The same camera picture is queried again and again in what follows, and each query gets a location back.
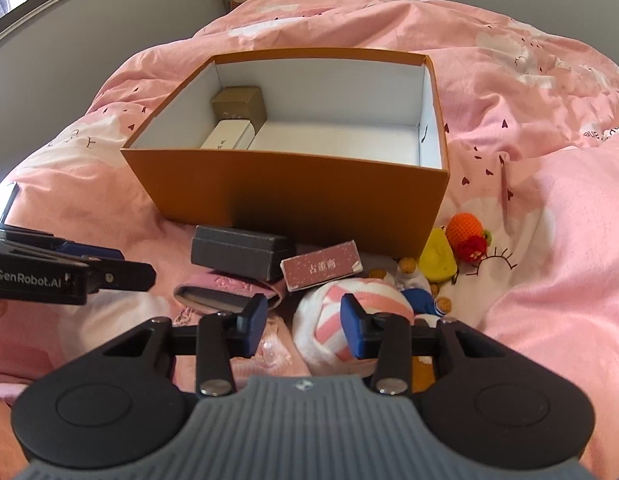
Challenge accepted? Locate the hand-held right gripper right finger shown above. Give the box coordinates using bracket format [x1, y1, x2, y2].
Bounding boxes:
[340, 294, 514, 396]

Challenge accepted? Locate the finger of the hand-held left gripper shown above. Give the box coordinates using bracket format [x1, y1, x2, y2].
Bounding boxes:
[83, 256, 158, 295]
[52, 239, 126, 262]

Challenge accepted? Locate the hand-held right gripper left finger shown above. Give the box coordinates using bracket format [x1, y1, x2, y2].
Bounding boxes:
[102, 294, 268, 397]

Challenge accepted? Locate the white and pink plush toy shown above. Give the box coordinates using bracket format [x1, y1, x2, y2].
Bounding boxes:
[292, 281, 415, 376]

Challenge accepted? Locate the pink glasses case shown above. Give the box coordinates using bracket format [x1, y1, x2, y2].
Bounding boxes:
[172, 272, 286, 318]

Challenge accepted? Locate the dark grey box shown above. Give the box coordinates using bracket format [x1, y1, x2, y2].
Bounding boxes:
[190, 225, 296, 282]

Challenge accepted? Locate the orange cardboard box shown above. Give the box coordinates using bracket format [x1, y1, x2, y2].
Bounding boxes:
[120, 49, 450, 259]

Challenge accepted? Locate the pink sheer cloth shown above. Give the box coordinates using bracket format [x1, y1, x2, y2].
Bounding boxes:
[254, 317, 311, 378]

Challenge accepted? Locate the pink labelled card box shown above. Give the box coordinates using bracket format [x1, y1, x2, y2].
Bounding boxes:
[280, 241, 364, 292]

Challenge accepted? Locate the yellow plush toy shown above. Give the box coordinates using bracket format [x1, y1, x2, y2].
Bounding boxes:
[420, 228, 460, 286]

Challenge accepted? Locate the orange crochet fruit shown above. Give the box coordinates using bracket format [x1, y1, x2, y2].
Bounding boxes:
[445, 213, 491, 264]

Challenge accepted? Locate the long white box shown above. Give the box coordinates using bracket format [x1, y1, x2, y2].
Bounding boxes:
[199, 119, 256, 151]

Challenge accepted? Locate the small brown box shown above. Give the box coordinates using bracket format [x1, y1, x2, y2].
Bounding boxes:
[210, 86, 268, 126]

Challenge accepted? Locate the pink printed blanket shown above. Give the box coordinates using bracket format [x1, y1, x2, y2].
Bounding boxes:
[0, 0, 619, 461]

